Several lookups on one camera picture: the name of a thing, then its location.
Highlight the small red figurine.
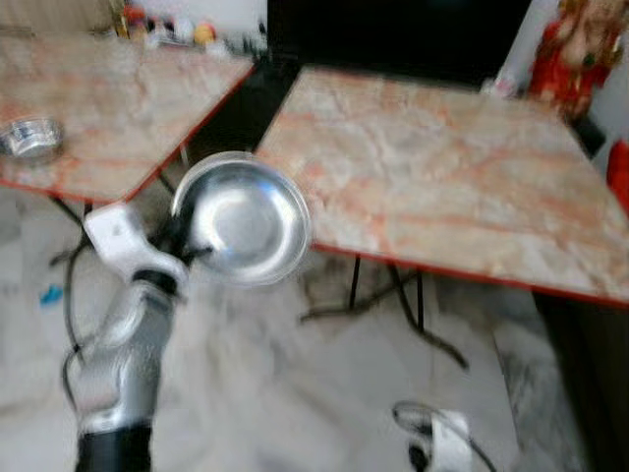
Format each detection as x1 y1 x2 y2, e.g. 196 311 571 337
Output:
118 4 150 41

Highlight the red and gold statue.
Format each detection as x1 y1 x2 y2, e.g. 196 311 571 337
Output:
529 0 629 122

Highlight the black television screen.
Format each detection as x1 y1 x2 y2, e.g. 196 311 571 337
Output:
265 0 538 89

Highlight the large steel bowl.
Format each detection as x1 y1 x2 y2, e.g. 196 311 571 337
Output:
172 151 313 287

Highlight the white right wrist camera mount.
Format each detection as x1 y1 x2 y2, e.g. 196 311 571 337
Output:
429 410 474 472

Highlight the small steel bowl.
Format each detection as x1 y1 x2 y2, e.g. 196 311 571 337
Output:
0 117 66 165

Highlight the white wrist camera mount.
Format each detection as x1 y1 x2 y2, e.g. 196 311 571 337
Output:
429 410 474 472
84 202 189 287

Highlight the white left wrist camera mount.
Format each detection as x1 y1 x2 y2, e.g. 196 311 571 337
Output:
84 202 189 287

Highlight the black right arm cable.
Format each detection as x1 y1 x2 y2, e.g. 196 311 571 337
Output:
392 399 498 472

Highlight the small yellow figurine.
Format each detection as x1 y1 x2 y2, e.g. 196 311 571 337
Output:
193 22 218 46

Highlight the marble top folding table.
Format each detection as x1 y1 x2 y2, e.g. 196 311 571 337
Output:
0 29 256 232
254 65 629 371

